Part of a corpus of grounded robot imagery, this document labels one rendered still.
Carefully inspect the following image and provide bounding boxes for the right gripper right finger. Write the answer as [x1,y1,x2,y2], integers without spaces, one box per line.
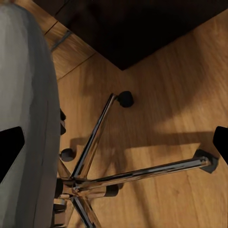
[212,126,228,165]

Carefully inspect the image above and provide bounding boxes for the swivel chair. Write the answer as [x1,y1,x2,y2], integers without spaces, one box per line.
[0,4,219,228]

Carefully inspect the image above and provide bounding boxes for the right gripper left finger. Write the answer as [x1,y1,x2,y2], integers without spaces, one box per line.
[0,126,25,183]

